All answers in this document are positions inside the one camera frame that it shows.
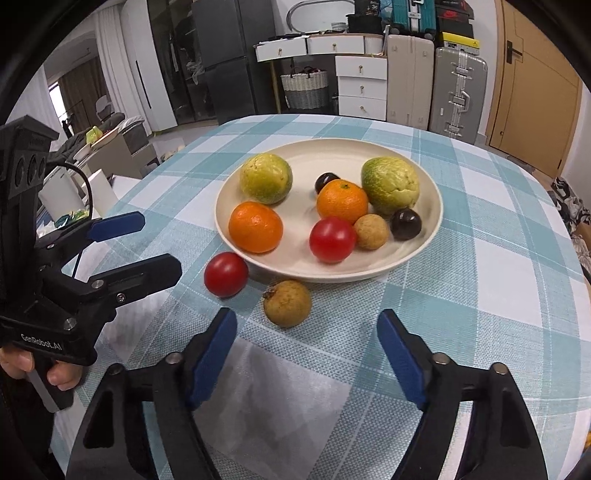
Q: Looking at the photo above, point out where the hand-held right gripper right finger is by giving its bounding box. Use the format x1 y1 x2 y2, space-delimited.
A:
376 308 550 480

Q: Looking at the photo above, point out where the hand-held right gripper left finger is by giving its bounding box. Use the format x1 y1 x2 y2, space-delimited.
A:
67 307 239 480

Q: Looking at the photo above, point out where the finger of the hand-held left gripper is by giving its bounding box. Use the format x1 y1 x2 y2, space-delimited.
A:
69 253 183 309
34 211 147 267

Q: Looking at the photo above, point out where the red tomato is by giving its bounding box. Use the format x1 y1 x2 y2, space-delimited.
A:
309 216 358 264
204 251 249 298

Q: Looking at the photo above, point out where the brown longan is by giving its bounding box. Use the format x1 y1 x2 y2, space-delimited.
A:
263 280 312 329
353 213 390 251

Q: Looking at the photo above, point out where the orange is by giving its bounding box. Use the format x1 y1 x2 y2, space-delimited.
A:
228 202 284 254
316 180 369 225

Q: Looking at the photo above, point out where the dark purple plum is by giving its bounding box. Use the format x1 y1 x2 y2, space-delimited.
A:
315 172 341 195
390 208 423 241

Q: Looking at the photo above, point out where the yellow-green guava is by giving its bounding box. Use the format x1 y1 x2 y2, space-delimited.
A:
361 157 421 217
239 153 293 206

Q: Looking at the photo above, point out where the cream oval plate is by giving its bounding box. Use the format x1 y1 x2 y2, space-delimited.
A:
215 137 444 284

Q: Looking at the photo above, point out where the person's left hand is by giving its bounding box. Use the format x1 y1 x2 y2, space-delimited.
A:
0 347 80 392

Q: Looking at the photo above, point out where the white storage box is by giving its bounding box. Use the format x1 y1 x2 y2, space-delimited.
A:
39 166 117 222

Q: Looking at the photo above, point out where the grey armchair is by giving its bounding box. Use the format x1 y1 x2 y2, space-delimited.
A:
94 95 127 122

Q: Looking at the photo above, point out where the teal checked tablecloth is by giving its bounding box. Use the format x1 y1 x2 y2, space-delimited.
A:
48 113 591 480

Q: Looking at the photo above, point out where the white curtain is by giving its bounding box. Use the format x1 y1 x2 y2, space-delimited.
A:
95 8 179 136

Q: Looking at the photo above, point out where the dark glass cabinet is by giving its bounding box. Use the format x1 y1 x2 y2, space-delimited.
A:
147 0 218 129

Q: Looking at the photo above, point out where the dark grey refrigerator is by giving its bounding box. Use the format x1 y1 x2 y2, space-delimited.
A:
191 0 258 124

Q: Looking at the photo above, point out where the pile of shoes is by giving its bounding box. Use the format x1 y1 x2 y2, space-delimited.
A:
551 176 591 274

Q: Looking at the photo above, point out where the woven wicker basket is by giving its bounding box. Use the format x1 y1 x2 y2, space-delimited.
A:
280 66 330 110

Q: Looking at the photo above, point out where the silver suitcase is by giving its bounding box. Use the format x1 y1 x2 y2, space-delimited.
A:
428 46 489 145

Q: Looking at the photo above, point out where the chrome curved tube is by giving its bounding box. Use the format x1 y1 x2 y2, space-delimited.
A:
286 0 352 31

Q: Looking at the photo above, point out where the beige suitcase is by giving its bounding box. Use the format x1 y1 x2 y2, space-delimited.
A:
385 34 435 130

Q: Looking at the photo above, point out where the white drawer dresser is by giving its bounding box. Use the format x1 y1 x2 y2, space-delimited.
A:
255 33 389 121

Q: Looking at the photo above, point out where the wooden door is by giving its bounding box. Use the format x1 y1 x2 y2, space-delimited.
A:
485 0 585 179

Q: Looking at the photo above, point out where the yellow and black box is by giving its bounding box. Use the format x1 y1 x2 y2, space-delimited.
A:
440 31 481 52

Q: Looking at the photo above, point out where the teal suitcase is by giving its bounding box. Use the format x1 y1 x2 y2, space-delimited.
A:
392 0 437 36

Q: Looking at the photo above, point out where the black and red box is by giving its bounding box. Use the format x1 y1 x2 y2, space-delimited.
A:
436 0 474 22

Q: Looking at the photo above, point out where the black cable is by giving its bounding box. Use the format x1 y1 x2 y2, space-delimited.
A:
46 159 95 278

